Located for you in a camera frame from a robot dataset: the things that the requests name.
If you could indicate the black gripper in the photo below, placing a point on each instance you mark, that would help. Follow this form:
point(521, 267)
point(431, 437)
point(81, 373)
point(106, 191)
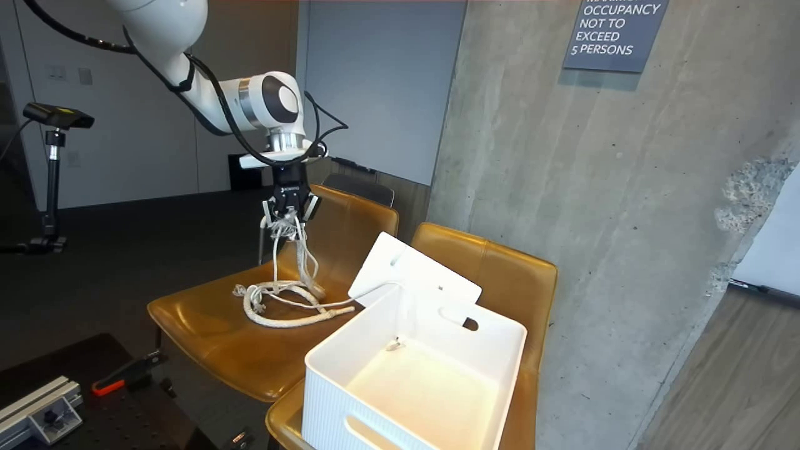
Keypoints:
point(288, 180)

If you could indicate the flat white basket lid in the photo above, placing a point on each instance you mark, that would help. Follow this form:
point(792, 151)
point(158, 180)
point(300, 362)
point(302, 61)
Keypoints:
point(407, 266)

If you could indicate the white plastic basket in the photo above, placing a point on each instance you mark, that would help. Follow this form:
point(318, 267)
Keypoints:
point(416, 391)

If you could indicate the black whiteboard marker tray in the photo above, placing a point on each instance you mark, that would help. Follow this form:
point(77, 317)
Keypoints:
point(352, 165)

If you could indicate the black tripod stand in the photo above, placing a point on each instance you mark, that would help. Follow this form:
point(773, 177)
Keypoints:
point(50, 182)

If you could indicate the black perforated breadboard table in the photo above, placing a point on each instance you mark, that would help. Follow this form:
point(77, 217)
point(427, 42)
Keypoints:
point(82, 408)

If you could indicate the grey occupancy sign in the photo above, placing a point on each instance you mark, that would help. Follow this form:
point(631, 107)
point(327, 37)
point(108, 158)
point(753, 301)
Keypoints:
point(612, 32)

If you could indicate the black box by wall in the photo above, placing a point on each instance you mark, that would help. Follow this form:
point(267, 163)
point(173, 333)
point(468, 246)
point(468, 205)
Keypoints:
point(246, 177)

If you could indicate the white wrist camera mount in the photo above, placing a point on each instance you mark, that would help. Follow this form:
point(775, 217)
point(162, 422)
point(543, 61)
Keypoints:
point(250, 161)

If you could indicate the white wall switch plate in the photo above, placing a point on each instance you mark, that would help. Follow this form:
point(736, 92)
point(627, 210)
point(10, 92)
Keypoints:
point(85, 76)

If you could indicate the black camera on tripod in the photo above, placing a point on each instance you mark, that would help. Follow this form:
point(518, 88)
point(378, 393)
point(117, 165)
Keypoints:
point(52, 112)

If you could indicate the aluminium rail with knob block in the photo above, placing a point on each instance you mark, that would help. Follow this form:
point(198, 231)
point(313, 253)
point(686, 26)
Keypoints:
point(38, 412)

